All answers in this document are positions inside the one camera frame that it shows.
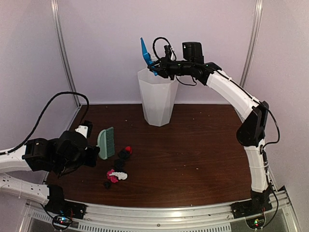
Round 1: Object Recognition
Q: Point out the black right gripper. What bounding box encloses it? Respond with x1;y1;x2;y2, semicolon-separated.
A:
149;54;194;80

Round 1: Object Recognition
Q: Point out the blue plastic dustpan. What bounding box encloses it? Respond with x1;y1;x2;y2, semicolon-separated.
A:
140;37;153;65

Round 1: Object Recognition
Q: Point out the mint green hand brush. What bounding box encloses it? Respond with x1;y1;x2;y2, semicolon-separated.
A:
97;127;115;160

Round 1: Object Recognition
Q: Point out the large pink paper scrap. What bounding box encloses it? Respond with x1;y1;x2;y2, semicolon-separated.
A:
107;169;119;183

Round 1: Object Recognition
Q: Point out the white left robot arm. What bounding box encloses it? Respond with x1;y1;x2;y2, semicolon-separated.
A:
0;131;100;215

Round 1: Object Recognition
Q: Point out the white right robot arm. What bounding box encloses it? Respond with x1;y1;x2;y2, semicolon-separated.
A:
141;42;272;214

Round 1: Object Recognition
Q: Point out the long white paper scrap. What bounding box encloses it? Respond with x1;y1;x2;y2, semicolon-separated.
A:
150;54;157;62

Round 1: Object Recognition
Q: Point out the translucent white waste bin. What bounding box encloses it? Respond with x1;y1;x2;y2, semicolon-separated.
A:
138;68;178;127

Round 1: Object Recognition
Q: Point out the black crumpled paper scrap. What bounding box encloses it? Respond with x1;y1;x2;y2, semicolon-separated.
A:
113;159;126;172

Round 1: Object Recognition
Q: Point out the long black paper scrap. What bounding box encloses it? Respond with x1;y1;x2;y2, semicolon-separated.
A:
117;149;131;160

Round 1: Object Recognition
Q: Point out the small black paper ball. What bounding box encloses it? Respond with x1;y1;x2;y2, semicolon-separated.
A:
103;182;112;189

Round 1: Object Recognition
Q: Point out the small red paper scrap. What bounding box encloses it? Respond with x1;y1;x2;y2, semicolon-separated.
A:
125;146;133;154

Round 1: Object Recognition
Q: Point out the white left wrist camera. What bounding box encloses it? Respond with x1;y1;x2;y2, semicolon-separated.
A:
75;120;93;138

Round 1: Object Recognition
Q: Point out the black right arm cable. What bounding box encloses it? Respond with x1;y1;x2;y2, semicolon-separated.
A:
152;36;178;61

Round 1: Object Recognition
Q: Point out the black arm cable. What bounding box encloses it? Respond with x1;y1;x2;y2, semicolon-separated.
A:
0;91;89;155
152;36;178;61

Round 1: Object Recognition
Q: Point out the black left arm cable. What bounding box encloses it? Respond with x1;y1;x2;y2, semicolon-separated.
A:
0;91;89;155

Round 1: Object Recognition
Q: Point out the aluminium left frame rail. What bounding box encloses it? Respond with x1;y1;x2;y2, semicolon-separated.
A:
50;0;81;131

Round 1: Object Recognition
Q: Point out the aluminium frame rail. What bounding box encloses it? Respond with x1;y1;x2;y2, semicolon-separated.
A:
233;0;264;155
50;0;81;131

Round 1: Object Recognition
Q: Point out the aluminium right frame rail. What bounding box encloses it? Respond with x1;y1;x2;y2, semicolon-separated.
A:
233;0;264;155

